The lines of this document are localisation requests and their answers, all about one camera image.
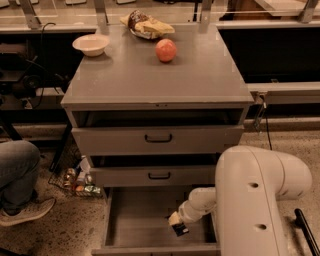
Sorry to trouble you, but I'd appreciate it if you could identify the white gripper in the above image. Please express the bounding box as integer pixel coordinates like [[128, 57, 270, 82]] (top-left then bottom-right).
[[168, 201, 197, 226]]

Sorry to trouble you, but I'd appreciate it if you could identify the dark blue rxbar wrapper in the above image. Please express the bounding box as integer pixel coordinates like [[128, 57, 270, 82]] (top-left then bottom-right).
[[172, 223, 189, 236]]

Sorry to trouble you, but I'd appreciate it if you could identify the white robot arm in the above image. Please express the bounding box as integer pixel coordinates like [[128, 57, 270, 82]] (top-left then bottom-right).
[[168, 146, 312, 256]]

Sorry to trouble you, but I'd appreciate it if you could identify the grey bottom drawer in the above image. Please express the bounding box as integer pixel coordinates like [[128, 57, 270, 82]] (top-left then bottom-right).
[[91, 186, 221, 256]]

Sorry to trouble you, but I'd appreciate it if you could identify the grey drawer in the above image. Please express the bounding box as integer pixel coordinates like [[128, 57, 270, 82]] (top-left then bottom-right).
[[90, 154, 220, 187], [68, 110, 244, 156], [91, 186, 221, 256]]

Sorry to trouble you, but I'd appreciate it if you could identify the grey middle drawer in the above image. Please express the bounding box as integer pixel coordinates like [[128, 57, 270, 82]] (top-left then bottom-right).
[[90, 154, 220, 187]]

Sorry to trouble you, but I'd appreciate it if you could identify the grey drawer cabinet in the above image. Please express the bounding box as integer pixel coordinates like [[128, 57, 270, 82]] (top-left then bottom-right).
[[60, 23, 255, 201]]

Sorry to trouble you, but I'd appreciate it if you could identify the grey top drawer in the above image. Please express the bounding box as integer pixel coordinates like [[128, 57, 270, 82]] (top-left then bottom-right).
[[68, 110, 244, 156]]

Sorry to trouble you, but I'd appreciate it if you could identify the black metal bar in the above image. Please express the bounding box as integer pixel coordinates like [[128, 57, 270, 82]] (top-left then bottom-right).
[[294, 208, 320, 256]]

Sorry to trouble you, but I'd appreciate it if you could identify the grey sneaker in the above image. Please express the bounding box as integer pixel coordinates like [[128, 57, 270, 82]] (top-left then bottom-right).
[[0, 198, 56, 227]]

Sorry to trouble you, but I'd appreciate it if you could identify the person leg in jeans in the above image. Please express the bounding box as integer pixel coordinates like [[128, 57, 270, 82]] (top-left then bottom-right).
[[0, 140, 40, 214]]

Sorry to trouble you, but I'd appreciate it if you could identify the orange round fruit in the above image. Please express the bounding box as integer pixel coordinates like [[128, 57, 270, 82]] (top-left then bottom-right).
[[155, 39, 177, 62]]

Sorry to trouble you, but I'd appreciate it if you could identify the white bowl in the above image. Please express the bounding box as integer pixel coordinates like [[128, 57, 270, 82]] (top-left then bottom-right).
[[72, 34, 110, 57]]

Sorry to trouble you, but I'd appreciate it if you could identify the yellow brown chip bag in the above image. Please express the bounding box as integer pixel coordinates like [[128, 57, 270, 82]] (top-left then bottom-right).
[[120, 10, 175, 40]]

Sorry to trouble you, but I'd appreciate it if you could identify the wire basket with groceries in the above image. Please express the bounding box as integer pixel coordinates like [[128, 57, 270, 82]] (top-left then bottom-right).
[[48, 147, 102, 198]]

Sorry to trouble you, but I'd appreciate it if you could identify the black power cable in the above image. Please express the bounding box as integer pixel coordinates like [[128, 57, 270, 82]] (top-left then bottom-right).
[[261, 96, 274, 151]]

